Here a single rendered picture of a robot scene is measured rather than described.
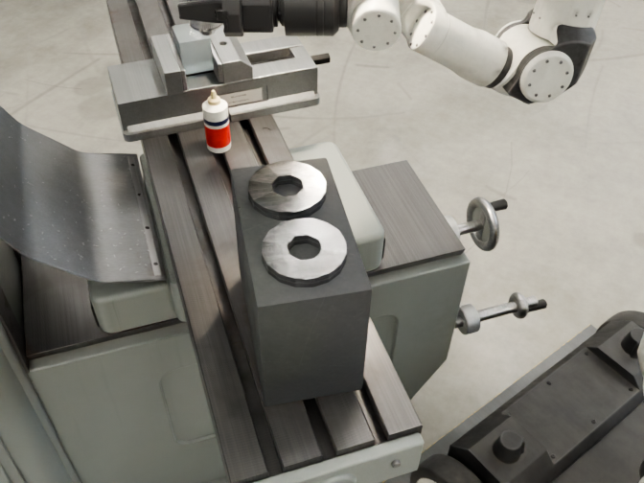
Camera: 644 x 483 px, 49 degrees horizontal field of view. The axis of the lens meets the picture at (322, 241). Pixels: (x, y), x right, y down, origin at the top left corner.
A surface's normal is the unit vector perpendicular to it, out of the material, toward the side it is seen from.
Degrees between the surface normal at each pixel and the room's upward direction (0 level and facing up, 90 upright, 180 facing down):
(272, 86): 90
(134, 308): 90
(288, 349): 90
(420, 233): 0
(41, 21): 0
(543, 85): 82
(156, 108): 90
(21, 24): 0
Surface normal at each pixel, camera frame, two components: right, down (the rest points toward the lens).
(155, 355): 0.32, 0.68
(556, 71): 0.15, 0.60
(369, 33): 0.00, 0.81
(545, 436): 0.01, -0.70
